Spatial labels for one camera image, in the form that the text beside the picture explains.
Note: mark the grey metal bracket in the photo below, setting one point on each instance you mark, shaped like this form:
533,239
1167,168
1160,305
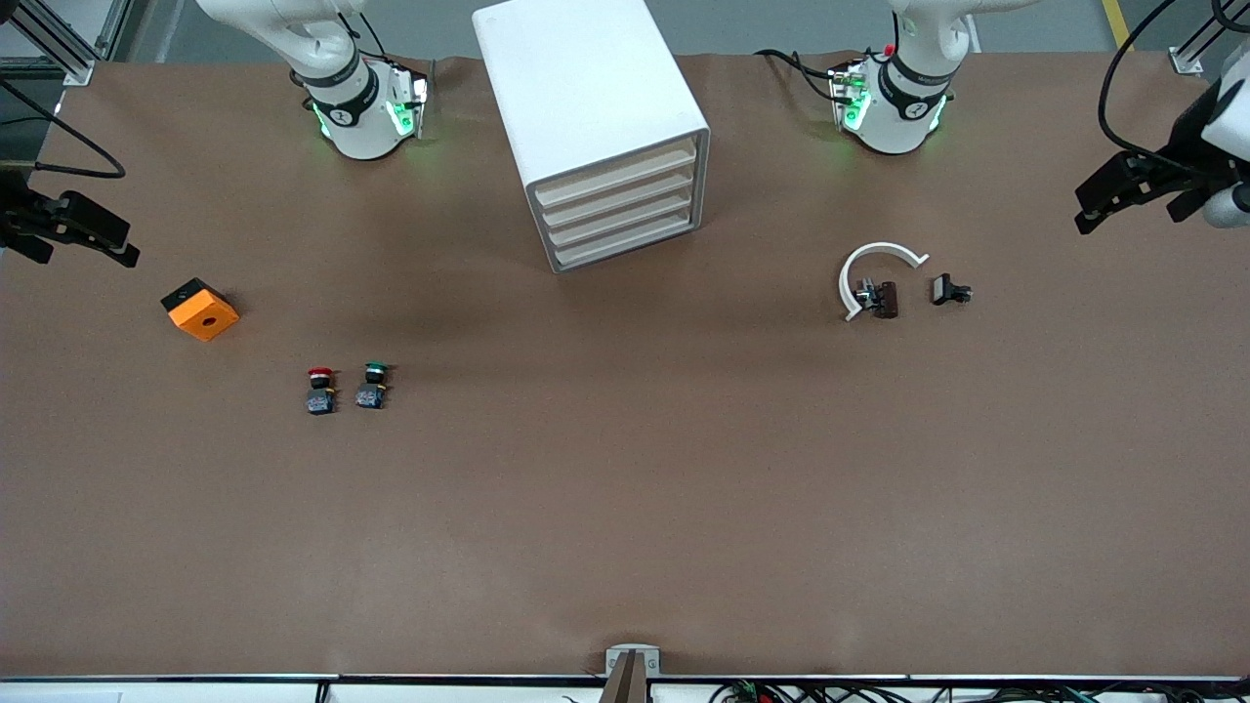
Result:
633,650

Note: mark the orange button enclosure box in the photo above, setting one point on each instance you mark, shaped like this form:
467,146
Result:
203,317

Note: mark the aluminium frame post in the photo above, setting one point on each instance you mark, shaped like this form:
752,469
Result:
1187,61
76,68

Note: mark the black square push switch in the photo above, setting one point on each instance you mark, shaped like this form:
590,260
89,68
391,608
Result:
945,290

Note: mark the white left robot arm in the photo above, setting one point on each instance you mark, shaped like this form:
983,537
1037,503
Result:
903,98

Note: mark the chrome metal valve fitting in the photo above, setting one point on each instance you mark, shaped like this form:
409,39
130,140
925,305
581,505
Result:
865,293

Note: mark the white table edge rail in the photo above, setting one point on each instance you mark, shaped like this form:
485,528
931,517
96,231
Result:
195,688

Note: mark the red push button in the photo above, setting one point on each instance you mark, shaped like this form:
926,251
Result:
320,395

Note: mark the brown cylinder capacitor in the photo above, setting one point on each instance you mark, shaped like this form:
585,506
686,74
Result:
888,300

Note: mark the green push button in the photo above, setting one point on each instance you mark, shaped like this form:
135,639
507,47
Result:
371,391

